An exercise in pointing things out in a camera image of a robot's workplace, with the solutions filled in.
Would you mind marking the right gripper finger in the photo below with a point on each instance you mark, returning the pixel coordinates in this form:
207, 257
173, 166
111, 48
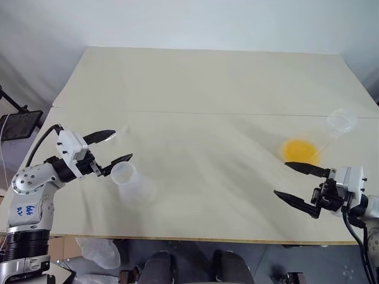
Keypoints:
296, 201
306, 168

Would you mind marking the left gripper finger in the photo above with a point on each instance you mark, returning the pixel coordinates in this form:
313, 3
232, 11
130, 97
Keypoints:
117, 162
99, 136

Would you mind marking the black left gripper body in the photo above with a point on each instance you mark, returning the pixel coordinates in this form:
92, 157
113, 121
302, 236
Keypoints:
86, 165

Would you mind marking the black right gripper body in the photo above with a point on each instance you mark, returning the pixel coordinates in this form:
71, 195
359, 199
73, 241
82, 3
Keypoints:
327, 196

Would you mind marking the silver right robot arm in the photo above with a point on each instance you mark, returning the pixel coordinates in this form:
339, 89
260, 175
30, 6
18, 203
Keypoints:
370, 225

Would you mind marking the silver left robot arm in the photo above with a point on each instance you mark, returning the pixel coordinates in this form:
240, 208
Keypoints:
28, 204

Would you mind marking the large clear flask, orange liquid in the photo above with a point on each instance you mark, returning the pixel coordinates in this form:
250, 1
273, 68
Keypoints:
300, 150

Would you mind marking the small translucent plastic flask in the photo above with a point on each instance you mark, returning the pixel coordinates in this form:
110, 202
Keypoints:
134, 185

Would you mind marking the black stand with mesh panel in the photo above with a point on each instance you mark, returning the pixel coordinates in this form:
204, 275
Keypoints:
18, 122

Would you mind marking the brown cardboard box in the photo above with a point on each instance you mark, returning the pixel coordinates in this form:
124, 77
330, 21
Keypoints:
62, 248

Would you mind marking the white plastic bag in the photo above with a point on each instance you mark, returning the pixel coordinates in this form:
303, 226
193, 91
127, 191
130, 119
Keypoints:
99, 252

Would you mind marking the dark rounded shape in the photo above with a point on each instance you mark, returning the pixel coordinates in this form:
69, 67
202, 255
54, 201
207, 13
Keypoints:
229, 267
157, 267

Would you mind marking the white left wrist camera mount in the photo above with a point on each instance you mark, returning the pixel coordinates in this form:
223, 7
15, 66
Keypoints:
70, 145

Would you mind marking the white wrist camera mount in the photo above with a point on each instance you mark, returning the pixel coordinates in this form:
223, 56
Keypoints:
70, 145
353, 184

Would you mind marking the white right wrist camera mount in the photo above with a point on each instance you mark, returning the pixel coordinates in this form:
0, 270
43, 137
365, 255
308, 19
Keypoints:
353, 184

